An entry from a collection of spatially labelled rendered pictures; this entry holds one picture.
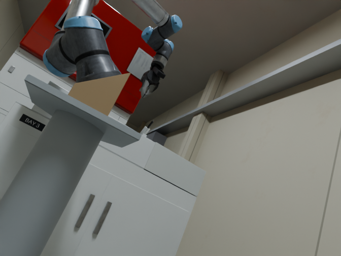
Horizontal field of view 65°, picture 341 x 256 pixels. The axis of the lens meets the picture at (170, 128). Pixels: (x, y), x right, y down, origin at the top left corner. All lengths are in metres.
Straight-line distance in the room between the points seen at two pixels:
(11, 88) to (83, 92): 1.06
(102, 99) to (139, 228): 0.71
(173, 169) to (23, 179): 0.78
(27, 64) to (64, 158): 1.17
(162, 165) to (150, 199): 0.17
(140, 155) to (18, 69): 0.96
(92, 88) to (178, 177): 0.75
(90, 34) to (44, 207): 0.52
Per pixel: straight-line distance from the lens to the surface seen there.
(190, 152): 4.04
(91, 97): 0.81
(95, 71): 0.85
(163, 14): 1.36
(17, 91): 1.84
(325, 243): 2.11
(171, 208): 1.39
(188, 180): 1.43
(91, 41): 0.90
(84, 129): 0.80
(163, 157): 1.34
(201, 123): 4.20
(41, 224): 0.80
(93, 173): 1.21
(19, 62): 1.88
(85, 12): 1.18
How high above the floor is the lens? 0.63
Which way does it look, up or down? 19 degrees up
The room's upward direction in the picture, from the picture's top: 24 degrees clockwise
